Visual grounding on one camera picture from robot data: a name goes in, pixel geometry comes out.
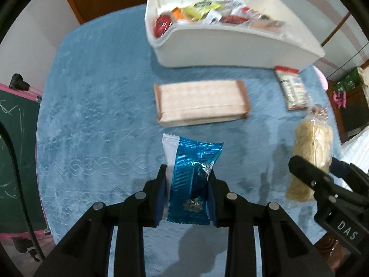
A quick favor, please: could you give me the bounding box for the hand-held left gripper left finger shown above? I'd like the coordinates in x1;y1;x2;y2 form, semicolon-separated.
33;164;168;277

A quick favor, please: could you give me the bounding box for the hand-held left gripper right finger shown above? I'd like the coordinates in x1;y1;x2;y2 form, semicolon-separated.
208;170;336;277

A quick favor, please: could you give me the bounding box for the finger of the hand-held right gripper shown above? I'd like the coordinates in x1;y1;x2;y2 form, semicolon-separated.
288;155;338;200
331;157;369;197

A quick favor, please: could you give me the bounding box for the clear packet of puffed snack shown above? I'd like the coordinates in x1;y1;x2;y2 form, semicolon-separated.
285;118;334;202

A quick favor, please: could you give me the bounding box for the blue foil candy packet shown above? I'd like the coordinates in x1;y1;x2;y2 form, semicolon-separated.
167;137;225;226

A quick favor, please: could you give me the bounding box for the white plastic bin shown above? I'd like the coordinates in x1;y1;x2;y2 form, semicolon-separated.
144;0;326;70

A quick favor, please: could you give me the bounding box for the large clear cake packet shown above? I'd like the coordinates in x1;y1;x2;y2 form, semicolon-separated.
248;7;286;32

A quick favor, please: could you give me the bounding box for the dark red snack packet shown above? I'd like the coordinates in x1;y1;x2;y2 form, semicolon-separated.
222;14;250;25

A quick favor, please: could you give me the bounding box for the red candy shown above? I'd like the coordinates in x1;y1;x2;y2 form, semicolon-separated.
155;13;173;38

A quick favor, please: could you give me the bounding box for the orange and white stick packet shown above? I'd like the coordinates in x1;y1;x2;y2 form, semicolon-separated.
170;7;185;21

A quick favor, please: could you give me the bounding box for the white checked cloth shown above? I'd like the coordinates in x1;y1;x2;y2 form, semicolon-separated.
340;130;369;176

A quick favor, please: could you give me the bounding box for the pink toy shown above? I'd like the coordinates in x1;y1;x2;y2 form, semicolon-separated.
332;91;348;108

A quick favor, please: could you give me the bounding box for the white packet with red edge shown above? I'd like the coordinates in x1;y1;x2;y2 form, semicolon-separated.
274;66;310;111

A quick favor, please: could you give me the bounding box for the green bag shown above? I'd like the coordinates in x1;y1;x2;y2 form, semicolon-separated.
334;68;369;93

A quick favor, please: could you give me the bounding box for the beige wafer packet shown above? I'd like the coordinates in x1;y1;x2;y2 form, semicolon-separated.
153;79;251;127

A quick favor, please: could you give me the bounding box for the blue patterned blanket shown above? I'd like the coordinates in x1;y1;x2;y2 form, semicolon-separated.
36;4;342;277

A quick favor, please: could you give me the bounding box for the pale blue wardrobe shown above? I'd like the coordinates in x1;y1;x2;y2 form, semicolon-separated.
268;0;369;81

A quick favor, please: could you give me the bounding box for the black chalkboard knob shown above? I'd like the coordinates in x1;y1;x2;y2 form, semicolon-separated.
9;73;31;90

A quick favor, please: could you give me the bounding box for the brown wooden post knob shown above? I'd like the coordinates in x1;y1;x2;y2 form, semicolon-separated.
315;234;346;272

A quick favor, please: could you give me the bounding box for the green chalkboard with pink frame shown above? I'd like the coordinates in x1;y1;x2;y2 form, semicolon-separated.
0;82;52;254

